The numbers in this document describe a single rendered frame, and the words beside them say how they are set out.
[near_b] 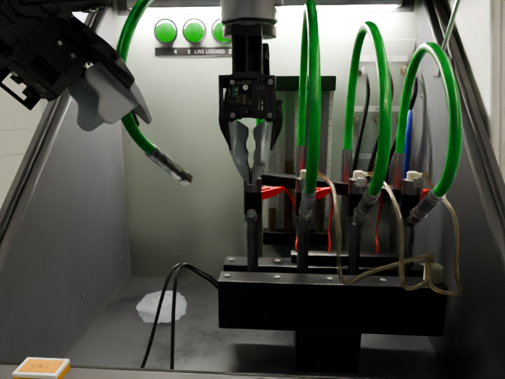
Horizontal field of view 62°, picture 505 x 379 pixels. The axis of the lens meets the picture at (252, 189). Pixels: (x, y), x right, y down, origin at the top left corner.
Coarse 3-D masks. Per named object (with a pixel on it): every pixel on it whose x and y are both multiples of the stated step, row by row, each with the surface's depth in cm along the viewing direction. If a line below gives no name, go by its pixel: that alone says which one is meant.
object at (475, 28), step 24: (480, 0) 67; (504, 0) 63; (456, 24) 76; (480, 24) 66; (504, 24) 63; (480, 48) 66; (504, 48) 63; (480, 72) 66; (504, 72) 63; (480, 96) 66; (504, 96) 63; (504, 120) 63; (504, 144) 63; (504, 168) 63
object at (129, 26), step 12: (144, 0) 50; (132, 12) 49; (144, 12) 51; (132, 24) 49; (120, 36) 48; (132, 36) 49; (120, 48) 48; (132, 120) 51; (132, 132) 51; (144, 144) 53
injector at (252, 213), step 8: (256, 184) 64; (248, 192) 65; (256, 192) 65; (248, 200) 65; (256, 200) 65; (248, 208) 65; (256, 208) 65; (248, 216) 63; (256, 216) 65; (248, 224) 66; (256, 224) 66; (248, 232) 67; (256, 232) 67; (248, 240) 67; (256, 240) 67; (248, 248) 67; (256, 248) 67; (248, 256) 68; (256, 256) 68; (248, 264) 68; (256, 264) 68
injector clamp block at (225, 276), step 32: (224, 288) 64; (256, 288) 64; (288, 288) 64; (320, 288) 63; (352, 288) 63; (384, 288) 63; (224, 320) 66; (256, 320) 65; (288, 320) 65; (320, 320) 65; (352, 320) 64; (384, 320) 64; (416, 320) 63; (320, 352) 66; (352, 352) 65
